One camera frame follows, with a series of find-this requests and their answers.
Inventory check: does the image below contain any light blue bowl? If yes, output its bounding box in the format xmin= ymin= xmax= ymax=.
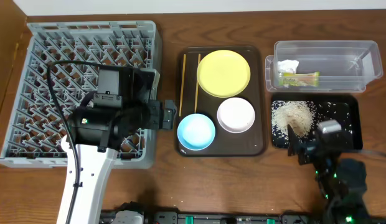
xmin=177 ymin=113 xmax=216 ymax=151

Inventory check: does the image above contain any grey plastic dish rack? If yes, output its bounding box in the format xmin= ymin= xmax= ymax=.
xmin=0 ymin=21 xmax=162 ymax=168

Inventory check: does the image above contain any wooden chopstick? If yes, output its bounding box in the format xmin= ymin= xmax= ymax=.
xmin=179 ymin=54 xmax=186 ymax=117
xmin=194 ymin=54 xmax=201 ymax=113

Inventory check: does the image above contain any black plastic tray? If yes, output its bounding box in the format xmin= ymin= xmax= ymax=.
xmin=271 ymin=93 xmax=363 ymax=150

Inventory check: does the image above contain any yellow round plate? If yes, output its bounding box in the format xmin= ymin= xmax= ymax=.
xmin=197 ymin=50 xmax=251 ymax=98

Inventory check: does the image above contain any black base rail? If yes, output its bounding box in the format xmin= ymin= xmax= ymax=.
xmin=99 ymin=210 xmax=321 ymax=224

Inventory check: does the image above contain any white tissue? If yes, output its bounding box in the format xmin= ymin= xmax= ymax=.
xmin=277 ymin=60 xmax=299 ymax=73

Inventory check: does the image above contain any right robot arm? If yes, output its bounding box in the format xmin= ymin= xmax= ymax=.
xmin=287 ymin=126 xmax=372 ymax=224

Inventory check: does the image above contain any dark brown serving tray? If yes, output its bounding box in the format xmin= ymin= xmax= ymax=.
xmin=176 ymin=45 xmax=268 ymax=157

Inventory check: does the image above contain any pink white bowl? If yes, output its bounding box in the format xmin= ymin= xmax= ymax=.
xmin=217 ymin=97 xmax=256 ymax=134

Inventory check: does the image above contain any green snack wrapper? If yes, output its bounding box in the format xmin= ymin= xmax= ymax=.
xmin=278 ymin=72 xmax=320 ymax=87

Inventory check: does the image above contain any clear plastic bin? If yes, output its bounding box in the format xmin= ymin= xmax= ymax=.
xmin=265 ymin=40 xmax=384 ymax=93

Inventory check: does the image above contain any pile of rice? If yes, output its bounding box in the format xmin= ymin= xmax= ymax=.
xmin=271 ymin=100 xmax=315 ymax=139

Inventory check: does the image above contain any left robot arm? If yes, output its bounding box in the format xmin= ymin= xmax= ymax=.
xmin=57 ymin=100 xmax=177 ymax=223

